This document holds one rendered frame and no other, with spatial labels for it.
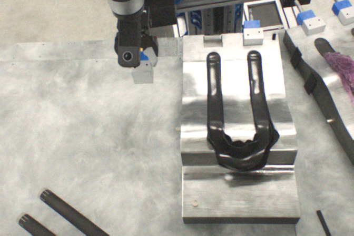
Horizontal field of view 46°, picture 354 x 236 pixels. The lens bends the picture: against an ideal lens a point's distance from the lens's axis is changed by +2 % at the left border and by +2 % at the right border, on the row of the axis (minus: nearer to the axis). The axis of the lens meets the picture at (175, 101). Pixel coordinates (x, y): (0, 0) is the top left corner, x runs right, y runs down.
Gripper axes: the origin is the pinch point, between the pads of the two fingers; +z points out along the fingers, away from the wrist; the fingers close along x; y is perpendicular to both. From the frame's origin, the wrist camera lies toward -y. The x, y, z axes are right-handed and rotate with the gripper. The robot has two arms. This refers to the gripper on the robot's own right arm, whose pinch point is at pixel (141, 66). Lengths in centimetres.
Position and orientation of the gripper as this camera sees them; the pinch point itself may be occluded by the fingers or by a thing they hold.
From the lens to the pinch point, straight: 104.1
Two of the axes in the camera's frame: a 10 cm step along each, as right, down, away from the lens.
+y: 0.2, -8.6, 5.0
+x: -10.0, 0.3, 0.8
